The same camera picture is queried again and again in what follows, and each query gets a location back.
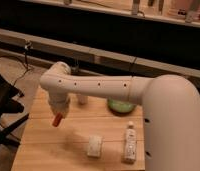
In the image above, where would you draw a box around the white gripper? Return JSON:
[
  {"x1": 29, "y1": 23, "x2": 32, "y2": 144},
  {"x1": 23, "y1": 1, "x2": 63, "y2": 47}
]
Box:
[{"x1": 49, "y1": 96, "x2": 70, "y2": 116}]

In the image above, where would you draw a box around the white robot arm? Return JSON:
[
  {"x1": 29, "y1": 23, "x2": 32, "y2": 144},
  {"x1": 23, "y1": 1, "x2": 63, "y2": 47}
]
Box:
[{"x1": 40, "y1": 62, "x2": 200, "y2": 171}]

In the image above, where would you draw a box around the white ceramic cup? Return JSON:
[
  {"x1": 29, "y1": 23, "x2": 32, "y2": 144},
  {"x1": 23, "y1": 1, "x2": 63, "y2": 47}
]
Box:
[{"x1": 77, "y1": 94, "x2": 88, "y2": 105}]

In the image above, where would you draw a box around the wooden table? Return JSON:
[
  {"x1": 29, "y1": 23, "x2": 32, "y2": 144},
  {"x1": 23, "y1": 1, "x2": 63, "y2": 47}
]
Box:
[{"x1": 11, "y1": 89, "x2": 145, "y2": 171}]

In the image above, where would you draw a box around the white sponge block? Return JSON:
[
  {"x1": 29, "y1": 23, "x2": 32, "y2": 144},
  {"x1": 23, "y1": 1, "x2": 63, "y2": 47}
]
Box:
[{"x1": 87, "y1": 135, "x2": 102, "y2": 158}]

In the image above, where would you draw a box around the black chair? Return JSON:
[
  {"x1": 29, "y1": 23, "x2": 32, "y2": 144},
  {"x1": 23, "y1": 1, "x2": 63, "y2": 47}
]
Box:
[{"x1": 0, "y1": 74, "x2": 28, "y2": 147}]

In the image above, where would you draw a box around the green bowl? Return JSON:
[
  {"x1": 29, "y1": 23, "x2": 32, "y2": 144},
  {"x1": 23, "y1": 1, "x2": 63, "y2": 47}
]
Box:
[{"x1": 107, "y1": 99, "x2": 135, "y2": 114}]

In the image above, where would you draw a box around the white plastic bottle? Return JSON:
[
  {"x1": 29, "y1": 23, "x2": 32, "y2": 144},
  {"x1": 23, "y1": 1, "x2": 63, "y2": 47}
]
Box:
[{"x1": 124, "y1": 121, "x2": 137, "y2": 164}]

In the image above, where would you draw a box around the black cable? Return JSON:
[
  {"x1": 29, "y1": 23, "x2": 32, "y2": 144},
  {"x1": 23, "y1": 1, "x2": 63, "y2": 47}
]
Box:
[{"x1": 0, "y1": 43, "x2": 36, "y2": 88}]

